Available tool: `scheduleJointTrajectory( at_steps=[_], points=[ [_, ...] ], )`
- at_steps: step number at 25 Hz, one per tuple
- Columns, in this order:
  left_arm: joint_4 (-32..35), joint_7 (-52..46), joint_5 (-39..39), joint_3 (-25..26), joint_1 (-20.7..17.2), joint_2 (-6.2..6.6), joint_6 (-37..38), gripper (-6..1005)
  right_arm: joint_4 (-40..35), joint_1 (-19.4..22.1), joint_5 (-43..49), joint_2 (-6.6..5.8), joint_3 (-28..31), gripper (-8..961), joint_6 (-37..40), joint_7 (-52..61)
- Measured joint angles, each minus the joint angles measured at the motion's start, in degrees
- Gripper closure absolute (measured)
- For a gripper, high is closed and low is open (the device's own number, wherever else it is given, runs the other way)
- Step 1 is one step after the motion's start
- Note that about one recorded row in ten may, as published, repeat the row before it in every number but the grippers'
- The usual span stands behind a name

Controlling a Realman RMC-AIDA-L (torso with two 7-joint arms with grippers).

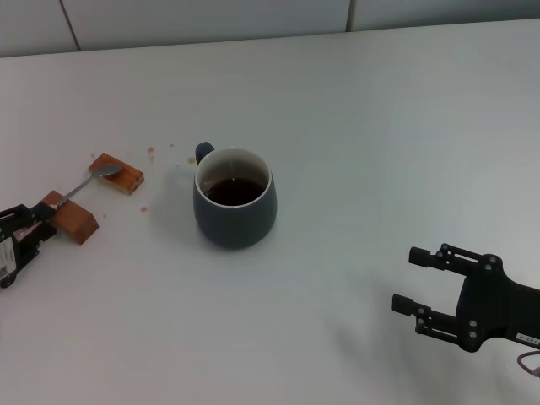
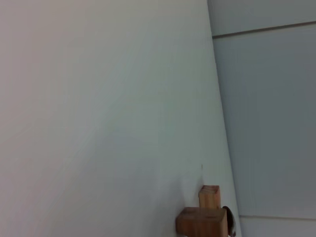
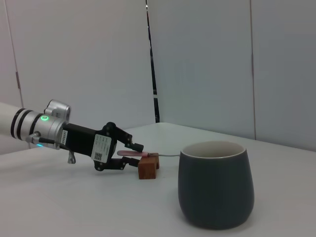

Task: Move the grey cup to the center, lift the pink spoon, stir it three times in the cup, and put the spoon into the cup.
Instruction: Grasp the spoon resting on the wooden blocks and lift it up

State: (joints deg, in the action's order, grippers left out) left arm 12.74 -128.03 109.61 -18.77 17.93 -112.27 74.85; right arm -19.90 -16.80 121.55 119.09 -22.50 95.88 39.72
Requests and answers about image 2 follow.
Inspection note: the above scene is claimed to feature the pink handled metal spoon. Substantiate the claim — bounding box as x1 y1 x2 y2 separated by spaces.
221 205 238 237

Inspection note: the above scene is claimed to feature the flat grooved wooden block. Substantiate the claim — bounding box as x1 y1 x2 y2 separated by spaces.
198 185 220 209

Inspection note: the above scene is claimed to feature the notched wooden rest block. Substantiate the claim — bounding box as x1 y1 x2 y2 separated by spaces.
175 207 228 236

